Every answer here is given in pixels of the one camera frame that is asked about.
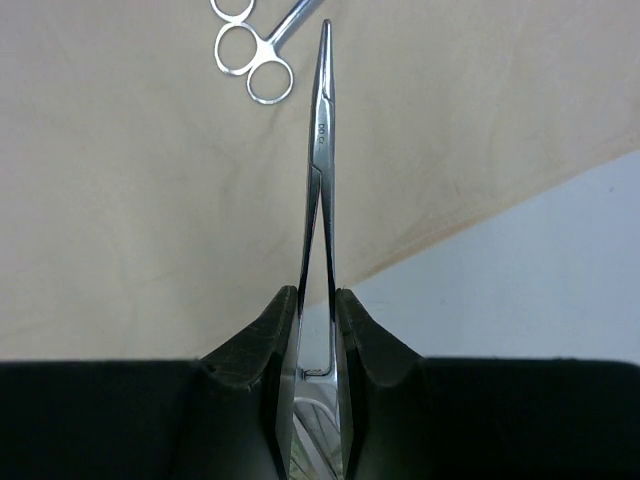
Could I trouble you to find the long steel scissors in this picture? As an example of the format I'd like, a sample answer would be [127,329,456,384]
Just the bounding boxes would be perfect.
[210,0,322,105]

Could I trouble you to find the beige cloth mat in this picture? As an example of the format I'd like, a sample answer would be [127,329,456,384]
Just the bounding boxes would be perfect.
[1,1,639,361]

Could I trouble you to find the small steel scissors middle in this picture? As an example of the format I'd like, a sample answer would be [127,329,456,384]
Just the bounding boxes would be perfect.
[210,0,255,23]

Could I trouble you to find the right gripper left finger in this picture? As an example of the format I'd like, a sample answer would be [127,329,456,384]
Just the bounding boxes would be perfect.
[1,286,299,479]

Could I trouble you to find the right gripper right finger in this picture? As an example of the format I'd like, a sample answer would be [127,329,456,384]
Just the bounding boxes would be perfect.
[336,289,639,479]

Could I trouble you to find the steel hemostat forceps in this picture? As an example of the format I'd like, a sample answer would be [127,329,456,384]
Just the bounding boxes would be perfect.
[289,19,343,479]

